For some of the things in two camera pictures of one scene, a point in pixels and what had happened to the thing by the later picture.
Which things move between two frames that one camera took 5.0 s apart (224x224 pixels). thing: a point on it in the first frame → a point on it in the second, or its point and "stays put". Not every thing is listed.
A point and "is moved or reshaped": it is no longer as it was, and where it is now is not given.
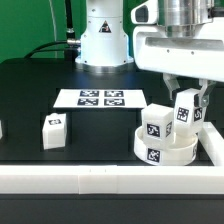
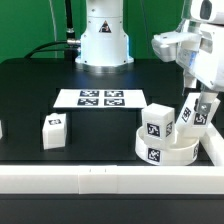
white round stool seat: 183,150 stays put
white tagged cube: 157,123 stays put
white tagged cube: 188,113 is moved or reshaped
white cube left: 54,131 stays put
